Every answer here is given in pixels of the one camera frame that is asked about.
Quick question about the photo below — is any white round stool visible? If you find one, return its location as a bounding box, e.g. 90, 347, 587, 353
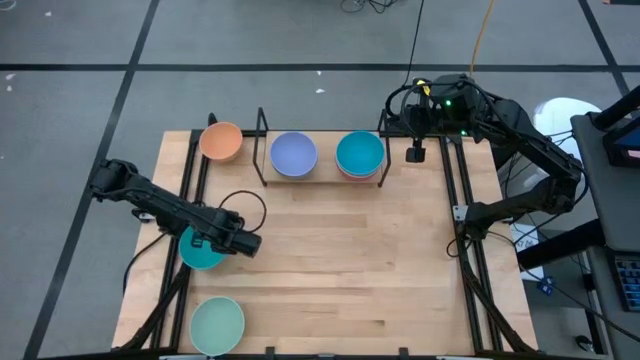
532, 97, 603, 151

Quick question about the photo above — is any orange bowl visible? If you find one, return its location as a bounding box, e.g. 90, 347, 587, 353
198, 121, 244, 163

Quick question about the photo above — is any yellow hanging cable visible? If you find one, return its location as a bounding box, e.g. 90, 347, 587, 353
469, 0, 497, 76

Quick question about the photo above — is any black floor cable bundle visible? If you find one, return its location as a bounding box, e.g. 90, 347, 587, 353
339, 0, 401, 15

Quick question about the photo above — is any black power cable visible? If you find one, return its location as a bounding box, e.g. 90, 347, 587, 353
121, 230, 169, 297

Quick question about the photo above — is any blue bowl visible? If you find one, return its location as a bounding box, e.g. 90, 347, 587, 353
335, 130, 386, 178

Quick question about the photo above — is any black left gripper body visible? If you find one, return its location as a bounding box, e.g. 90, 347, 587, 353
219, 225, 264, 259

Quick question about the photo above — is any wooden shelf with black frame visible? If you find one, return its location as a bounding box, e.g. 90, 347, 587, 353
251, 106, 393, 189

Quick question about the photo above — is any gray desk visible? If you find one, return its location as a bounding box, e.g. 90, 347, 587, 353
569, 112, 640, 360

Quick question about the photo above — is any mint green bowl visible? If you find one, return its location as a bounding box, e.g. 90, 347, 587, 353
188, 295, 247, 357

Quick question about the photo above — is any lavender bowl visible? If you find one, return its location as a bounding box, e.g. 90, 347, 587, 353
269, 130, 319, 180

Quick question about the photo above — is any teal bowl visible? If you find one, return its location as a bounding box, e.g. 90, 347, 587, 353
178, 225, 230, 272

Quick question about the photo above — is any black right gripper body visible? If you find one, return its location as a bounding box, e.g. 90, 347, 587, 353
402, 104, 433, 142

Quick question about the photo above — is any white paper sheet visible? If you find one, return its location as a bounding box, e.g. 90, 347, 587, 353
508, 222, 542, 269

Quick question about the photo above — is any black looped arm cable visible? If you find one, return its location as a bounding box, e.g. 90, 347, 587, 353
218, 189, 268, 235

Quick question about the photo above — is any black keyboard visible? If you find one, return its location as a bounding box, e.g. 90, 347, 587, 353
613, 254, 640, 313

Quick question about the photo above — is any black hanging cable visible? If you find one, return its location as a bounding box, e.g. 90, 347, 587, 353
406, 0, 427, 81

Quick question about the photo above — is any red bowl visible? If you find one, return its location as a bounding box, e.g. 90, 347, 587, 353
339, 172, 381, 183

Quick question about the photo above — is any black table frame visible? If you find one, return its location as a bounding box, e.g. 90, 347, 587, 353
112, 112, 539, 360

